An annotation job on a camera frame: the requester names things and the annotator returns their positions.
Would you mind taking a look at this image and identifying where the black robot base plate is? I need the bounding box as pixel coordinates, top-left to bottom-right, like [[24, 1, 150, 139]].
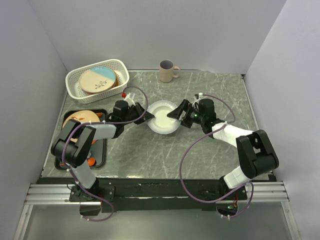
[[69, 178, 254, 213]]

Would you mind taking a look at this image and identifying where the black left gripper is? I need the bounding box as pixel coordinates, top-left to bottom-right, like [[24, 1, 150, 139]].
[[122, 102, 155, 125]]

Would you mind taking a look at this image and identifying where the black rectangular tray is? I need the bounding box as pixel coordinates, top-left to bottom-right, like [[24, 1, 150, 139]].
[[63, 109, 108, 169]]

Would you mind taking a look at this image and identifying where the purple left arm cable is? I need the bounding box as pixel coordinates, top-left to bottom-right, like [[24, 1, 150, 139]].
[[61, 85, 149, 223]]

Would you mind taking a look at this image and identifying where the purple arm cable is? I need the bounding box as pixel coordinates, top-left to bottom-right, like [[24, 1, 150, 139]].
[[61, 85, 149, 223], [179, 93, 255, 219]]

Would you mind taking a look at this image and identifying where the aluminium rail frame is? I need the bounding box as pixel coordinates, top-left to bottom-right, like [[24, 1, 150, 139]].
[[13, 182, 302, 240]]

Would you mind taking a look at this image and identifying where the white fluted deep plate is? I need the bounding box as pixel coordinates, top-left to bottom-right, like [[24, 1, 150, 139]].
[[147, 100, 181, 135]]

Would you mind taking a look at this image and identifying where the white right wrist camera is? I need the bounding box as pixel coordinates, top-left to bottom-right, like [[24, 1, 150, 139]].
[[192, 92, 203, 107]]

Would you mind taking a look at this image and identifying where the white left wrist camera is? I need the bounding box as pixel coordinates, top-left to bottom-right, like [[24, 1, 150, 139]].
[[121, 92, 136, 107]]

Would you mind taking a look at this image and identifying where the beige bird pattern plate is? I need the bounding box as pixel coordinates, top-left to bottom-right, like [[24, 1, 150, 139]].
[[62, 110, 100, 128]]

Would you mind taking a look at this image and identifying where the white perforated plastic bin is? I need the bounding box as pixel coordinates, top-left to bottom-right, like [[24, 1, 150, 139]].
[[65, 59, 130, 104]]

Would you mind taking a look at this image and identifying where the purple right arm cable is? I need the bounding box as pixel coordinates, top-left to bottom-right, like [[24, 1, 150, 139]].
[[179, 93, 255, 219]]

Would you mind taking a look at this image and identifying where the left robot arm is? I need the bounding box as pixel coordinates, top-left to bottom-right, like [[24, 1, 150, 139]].
[[50, 100, 155, 201]]

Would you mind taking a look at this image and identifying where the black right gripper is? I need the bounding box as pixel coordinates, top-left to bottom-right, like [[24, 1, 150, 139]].
[[167, 99, 205, 129]]

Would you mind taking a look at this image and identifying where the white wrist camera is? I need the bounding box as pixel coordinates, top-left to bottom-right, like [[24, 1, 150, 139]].
[[121, 92, 136, 107], [192, 92, 203, 107]]

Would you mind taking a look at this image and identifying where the woven bamboo square tray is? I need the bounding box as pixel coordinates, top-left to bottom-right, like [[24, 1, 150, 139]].
[[113, 70, 121, 87]]

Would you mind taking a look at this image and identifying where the large cream and blue plate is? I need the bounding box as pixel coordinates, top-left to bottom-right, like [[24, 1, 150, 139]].
[[79, 67, 118, 94]]

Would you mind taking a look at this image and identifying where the orange plastic spoon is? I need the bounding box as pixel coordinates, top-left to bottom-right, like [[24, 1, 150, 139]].
[[59, 157, 97, 168]]

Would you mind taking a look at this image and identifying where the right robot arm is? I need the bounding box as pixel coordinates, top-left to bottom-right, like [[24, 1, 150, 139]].
[[167, 98, 279, 199]]

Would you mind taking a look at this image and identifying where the beige ceramic mug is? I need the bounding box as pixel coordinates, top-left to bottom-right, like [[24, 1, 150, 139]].
[[159, 59, 181, 83]]

